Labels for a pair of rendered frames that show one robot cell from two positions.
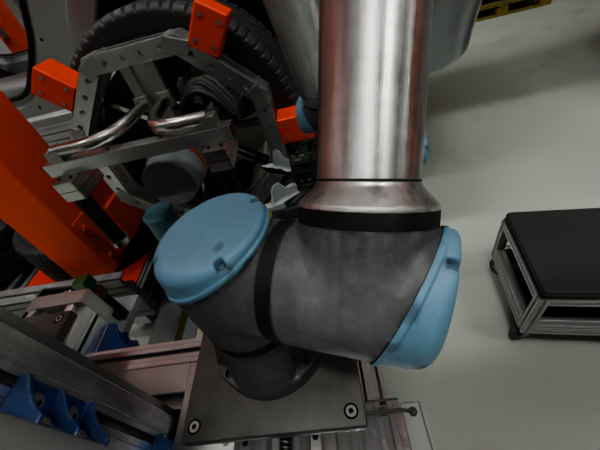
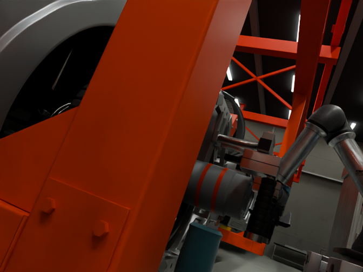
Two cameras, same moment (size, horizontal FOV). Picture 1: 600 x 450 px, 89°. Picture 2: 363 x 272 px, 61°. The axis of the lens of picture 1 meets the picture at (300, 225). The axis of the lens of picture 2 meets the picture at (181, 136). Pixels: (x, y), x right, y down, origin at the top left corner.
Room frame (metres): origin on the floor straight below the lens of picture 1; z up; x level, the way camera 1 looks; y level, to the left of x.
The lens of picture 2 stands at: (0.72, 1.20, 0.76)
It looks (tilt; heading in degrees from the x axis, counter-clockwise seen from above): 12 degrees up; 282
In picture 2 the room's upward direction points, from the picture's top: 20 degrees clockwise
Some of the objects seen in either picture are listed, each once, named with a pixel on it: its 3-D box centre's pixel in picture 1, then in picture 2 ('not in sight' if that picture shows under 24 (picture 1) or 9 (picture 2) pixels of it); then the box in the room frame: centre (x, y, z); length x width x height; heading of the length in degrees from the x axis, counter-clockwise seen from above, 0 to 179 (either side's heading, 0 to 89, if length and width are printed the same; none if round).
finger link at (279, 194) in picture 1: (277, 195); (287, 219); (0.50, 0.03, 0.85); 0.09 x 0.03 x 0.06; 116
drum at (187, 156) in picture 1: (180, 162); (213, 188); (0.77, 0.26, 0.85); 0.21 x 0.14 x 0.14; 170
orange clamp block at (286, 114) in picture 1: (295, 123); not in sight; (0.79, -0.07, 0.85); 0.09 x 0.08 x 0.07; 80
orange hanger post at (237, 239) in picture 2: not in sight; (262, 165); (0.39, -3.46, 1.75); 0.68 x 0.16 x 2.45; 170
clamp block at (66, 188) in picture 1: (79, 179); (261, 163); (0.67, 0.45, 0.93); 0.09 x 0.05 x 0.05; 170
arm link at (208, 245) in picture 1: (235, 270); not in sight; (0.21, 0.08, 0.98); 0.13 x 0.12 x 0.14; 62
